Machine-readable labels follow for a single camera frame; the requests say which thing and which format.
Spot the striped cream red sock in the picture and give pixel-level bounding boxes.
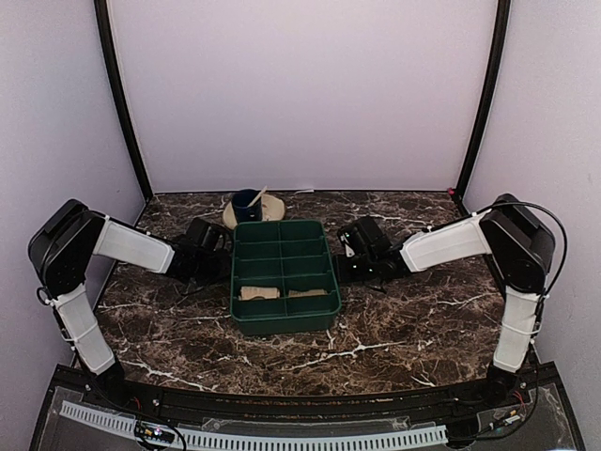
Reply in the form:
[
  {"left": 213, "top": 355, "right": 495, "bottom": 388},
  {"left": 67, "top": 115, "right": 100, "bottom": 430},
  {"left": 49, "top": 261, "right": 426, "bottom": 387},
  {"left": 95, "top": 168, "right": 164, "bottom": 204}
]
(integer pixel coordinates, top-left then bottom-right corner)
[{"left": 239, "top": 286, "right": 280, "bottom": 302}]

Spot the green plastic divided tray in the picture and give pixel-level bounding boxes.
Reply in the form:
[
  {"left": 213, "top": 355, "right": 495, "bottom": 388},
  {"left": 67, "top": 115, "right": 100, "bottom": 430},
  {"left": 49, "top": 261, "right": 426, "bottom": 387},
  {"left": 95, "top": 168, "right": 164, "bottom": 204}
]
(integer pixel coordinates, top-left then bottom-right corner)
[{"left": 230, "top": 219, "right": 342, "bottom": 335}]

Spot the tan brown sock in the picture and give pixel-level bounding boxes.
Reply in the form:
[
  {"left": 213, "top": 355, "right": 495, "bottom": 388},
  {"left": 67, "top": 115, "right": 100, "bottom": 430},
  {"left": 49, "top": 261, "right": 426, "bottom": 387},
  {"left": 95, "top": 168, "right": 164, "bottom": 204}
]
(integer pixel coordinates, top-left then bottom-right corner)
[{"left": 287, "top": 288, "right": 329, "bottom": 298}]

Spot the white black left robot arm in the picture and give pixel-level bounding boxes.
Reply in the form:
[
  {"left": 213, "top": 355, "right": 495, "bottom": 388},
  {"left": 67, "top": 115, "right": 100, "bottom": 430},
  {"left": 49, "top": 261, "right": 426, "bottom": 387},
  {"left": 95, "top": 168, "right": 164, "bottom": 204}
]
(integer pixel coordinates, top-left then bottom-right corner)
[{"left": 27, "top": 198, "right": 233, "bottom": 410}]

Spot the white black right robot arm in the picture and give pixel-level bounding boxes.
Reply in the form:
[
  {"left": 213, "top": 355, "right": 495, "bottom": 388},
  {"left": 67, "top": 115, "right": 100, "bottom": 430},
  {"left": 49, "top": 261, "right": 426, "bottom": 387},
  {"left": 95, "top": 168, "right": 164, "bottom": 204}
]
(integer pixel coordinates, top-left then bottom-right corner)
[{"left": 332, "top": 194, "right": 556, "bottom": 408}]

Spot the blue enamel mug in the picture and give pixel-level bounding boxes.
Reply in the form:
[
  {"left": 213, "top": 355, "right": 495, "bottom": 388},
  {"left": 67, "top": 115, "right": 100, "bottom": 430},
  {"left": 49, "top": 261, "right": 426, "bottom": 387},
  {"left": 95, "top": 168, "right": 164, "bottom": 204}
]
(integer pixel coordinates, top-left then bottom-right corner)
[{"left": 231, "top": 189, "right": 263, "bottom": 224}]

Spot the cream ceramic saucer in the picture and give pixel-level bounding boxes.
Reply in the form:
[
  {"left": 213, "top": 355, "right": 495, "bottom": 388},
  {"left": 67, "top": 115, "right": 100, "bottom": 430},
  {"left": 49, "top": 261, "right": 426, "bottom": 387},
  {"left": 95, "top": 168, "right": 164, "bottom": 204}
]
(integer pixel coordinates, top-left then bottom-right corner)
[{"left": 222, "top": 194, "right": 286, "bottom": 229}]

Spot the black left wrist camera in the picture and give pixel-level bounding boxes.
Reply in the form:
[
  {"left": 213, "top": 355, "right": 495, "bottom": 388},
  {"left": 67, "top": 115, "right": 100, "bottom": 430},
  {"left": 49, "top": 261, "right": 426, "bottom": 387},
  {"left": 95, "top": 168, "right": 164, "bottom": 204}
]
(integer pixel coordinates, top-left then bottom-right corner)
[{"left": 185, "top": 217, "right": 228, "bottom": 251}]

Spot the white slotted cable duct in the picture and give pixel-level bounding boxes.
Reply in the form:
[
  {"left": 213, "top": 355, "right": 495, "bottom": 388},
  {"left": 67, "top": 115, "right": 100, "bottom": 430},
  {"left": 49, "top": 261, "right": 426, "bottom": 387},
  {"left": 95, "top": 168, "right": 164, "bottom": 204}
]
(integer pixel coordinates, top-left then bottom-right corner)
[{"left": 58, "top": 401, "right": 448, "bottom": 451}]

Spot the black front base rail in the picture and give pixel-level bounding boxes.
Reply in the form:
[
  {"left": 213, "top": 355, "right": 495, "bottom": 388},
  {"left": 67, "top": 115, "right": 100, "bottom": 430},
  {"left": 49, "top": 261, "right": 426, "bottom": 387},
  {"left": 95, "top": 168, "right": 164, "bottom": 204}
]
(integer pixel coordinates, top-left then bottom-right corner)
[{"left": 36, "top": 363, "right": 574, "bottom": 428}]

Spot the black left corner post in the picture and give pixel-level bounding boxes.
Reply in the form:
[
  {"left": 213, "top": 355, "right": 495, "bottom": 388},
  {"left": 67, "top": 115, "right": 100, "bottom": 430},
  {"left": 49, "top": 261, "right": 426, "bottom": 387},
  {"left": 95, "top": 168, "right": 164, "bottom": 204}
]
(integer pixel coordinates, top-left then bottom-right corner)
[{"left": 94, "top": 0, "right": 154, "bottom": 202}]

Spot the black corner post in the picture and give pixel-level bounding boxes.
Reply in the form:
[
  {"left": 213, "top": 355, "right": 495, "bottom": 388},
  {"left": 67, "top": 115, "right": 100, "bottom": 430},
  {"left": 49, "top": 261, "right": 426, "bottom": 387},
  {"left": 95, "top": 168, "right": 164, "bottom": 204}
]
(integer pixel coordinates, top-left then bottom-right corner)
[
  {"left": 94, "top": 0, "right": 154, "bottom": 202},
  {"left": 451, "top": 0, "right": 511, "bottom": 207}
]

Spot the black right corner post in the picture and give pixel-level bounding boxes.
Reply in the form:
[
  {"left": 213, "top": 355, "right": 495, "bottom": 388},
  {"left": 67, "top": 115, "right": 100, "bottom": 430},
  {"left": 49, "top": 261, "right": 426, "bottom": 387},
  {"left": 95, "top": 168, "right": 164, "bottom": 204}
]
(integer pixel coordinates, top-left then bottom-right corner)
[{"left": 451, "top": 0, "right": 511, "bottom": 207}]

